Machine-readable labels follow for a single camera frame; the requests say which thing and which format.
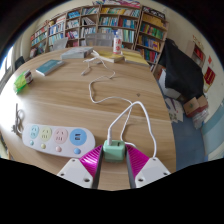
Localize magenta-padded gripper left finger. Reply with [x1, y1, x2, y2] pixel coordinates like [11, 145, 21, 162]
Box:
[56, 144, 104, 190]

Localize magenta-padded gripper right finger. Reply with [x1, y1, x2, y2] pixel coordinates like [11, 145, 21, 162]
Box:
[124, 144, 172, 189]

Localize small green charger block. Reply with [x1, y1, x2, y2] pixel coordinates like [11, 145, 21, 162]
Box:
[102, 139, 127, 163]

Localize white power strip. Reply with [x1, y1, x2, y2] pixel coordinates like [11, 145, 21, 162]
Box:
[21, 123, 96, 158]

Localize papers on floor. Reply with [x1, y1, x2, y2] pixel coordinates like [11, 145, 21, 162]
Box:
[164, 96, 186, 123]

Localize cardboard box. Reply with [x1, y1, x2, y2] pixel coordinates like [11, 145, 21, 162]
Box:
[183, 94, 209, 118]

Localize white box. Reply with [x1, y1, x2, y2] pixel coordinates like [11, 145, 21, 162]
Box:
[158, 68, 183, 100]

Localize black cloth cover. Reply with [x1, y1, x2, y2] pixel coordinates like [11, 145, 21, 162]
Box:
[158, 38, 205, 101]

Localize small dark red jar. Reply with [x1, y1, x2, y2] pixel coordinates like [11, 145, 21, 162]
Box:
[23, 69, 34, 84]

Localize green plastic pack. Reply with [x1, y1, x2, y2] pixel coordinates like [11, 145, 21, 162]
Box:
[13, 70, 28, 94]

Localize teal book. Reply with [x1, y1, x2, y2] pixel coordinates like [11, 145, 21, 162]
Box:
[35, 59, 66, 77]

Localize yellow book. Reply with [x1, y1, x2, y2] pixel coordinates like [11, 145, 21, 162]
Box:
[94, 49, 126, 64]
[122, 49, 152, 68]

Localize grey book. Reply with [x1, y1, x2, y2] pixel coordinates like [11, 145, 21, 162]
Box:
[60, 46, 94, 60]

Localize dark office chair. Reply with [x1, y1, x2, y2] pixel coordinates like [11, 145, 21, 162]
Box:
[13, 55, 26, 71]

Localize window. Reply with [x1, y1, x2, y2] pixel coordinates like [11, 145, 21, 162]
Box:
[0, 46, 16, 91]

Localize grey mesh chair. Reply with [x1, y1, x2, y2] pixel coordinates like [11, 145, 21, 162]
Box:
[51, 37, 69, 52]
[84, 32, 116, 48]

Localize white bottle with red label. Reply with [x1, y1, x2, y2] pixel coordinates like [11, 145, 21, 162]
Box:
[112, 31, 123, 55]

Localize wooden bookshelf unit with books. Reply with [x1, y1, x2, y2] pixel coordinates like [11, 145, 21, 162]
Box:
[29, 0, 169, 73]

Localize white charger cable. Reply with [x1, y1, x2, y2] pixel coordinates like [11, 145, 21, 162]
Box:
[80, 54, 158, 159]

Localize white power strip cord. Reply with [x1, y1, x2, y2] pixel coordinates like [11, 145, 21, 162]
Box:
[11, 103, 26, 135]

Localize red wall banner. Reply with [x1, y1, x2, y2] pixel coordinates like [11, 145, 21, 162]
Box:
[203, 65, 217, 86]

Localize small wooden wall shelf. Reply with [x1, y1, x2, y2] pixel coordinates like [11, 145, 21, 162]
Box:
[186, 39, 205, 64]

